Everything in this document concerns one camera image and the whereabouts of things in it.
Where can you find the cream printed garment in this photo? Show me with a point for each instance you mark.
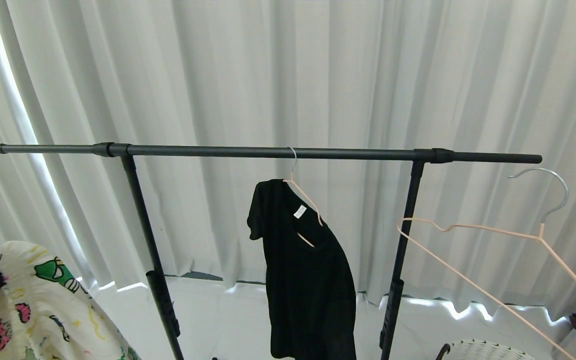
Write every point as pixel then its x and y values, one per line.
pixel 48 320

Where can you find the pink clothes hanger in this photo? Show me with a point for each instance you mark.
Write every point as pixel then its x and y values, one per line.
pixel 468 227
pixel 293 160

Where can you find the black t-shirt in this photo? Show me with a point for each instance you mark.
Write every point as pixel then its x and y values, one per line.
pixel 308 290

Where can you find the white laundry basket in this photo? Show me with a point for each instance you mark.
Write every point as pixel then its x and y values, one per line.
pixel 488 350

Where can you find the black clothes rack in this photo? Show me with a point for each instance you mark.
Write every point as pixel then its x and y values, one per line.
pixel 268 151

